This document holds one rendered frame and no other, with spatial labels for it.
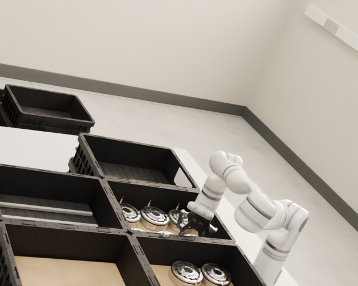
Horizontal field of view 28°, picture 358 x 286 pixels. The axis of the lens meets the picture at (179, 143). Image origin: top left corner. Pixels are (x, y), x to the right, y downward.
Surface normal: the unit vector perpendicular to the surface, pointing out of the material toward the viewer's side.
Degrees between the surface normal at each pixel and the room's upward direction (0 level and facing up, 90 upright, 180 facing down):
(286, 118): 90
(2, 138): 0
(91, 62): 90
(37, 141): 0
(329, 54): 90
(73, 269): 0
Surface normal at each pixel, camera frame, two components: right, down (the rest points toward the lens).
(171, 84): 0.44, 0.53
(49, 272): 0.37, -0.85
